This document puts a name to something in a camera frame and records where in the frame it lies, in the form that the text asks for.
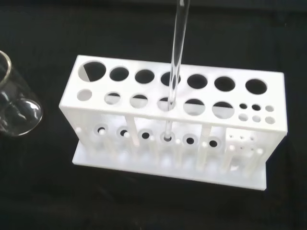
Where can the white test tube rack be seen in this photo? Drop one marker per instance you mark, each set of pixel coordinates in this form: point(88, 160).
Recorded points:
point(172, 124)

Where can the black bench cloth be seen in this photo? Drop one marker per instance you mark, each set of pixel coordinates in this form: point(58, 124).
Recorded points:
point(153, 203)

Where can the small clear glass beaker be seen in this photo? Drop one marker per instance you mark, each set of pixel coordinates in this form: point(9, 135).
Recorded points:
point(16, 105)

